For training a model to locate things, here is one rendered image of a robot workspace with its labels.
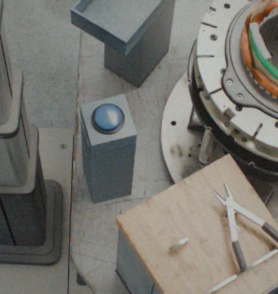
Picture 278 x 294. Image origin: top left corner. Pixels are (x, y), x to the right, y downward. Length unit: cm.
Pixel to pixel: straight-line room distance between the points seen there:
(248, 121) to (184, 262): 22
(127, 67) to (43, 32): 104
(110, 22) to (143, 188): 31
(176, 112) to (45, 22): 110
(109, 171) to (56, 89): 111
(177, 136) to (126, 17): 27
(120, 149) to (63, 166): 79
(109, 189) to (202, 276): 34
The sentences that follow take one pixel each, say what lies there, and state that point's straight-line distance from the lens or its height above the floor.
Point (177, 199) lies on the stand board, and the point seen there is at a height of 107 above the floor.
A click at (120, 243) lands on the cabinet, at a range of 126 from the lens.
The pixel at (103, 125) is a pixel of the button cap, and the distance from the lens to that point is 124.
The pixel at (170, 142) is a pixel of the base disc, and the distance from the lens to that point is 150.
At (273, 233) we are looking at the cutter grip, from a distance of 115.
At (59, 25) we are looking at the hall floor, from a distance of 256.
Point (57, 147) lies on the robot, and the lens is 209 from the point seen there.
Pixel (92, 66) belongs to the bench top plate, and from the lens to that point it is 159.
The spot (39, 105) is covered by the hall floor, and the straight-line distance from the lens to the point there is 243.
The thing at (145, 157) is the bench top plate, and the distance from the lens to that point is 151.
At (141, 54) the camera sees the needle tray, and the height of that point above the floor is 91.
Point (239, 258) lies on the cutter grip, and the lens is 113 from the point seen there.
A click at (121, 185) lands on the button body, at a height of 84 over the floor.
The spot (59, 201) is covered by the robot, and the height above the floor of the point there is 29.
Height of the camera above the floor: 217
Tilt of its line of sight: 66 degrees down
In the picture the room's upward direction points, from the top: 7 degrees clockwise
